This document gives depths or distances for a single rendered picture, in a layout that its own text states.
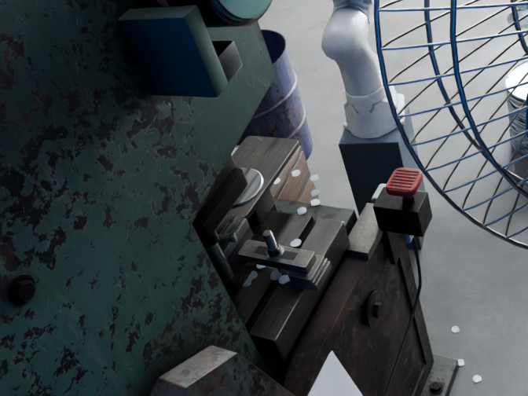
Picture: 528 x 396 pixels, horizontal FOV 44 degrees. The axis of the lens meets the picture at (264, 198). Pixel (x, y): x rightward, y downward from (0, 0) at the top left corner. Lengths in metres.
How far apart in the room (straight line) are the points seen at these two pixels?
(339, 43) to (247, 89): 0.70
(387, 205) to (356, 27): 0.58
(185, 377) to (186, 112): 0.36
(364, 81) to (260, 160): 0.53
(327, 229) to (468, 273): 0.88
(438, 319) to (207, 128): 1.21
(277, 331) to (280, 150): 0.43
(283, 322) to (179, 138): 0.42
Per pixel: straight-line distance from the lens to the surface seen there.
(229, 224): 1.27
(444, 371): 1.86
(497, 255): 2.14
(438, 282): 2.09
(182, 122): 0.91
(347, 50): 1.70
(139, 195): 0.86
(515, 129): 2.45
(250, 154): 1.43
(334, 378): 1.27
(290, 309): 1.18
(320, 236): 1.28
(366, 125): 1.91
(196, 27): 0.76
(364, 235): 1.35
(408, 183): 1.26
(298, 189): 2.15
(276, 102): 2.46
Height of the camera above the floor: 1.58
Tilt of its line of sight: 38 degrees down
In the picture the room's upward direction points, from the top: 22 degrees counter-clockwise
